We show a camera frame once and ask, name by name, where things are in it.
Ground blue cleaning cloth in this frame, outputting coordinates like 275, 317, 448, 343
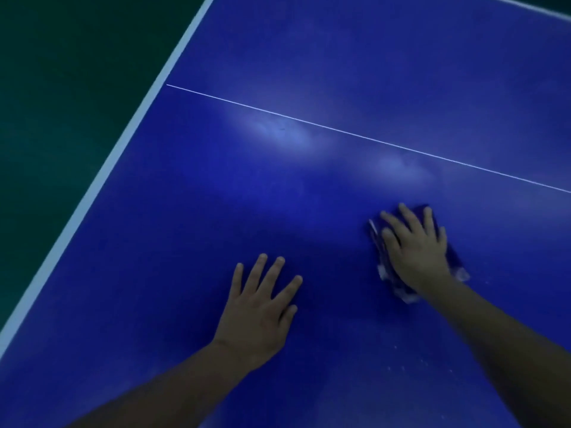
368, 204, 470, 304

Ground person's left hand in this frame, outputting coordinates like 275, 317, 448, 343
212, 253, 303, 371

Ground person's right forearm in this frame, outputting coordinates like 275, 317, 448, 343
419, 274, 571, 428

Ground person's left forearm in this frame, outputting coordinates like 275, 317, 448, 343
67, 341, 250, 428

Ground person's right hand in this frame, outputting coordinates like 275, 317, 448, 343
379, 203, 454, 294

